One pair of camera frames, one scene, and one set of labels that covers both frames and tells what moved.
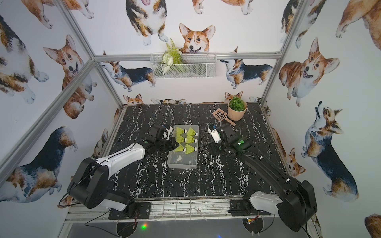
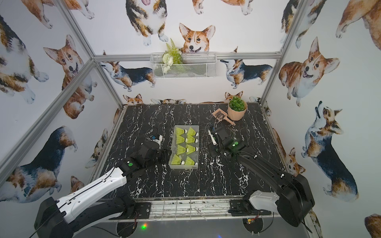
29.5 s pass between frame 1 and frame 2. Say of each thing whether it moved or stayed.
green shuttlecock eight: stayed
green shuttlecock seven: stayed
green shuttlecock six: stayed
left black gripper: moved
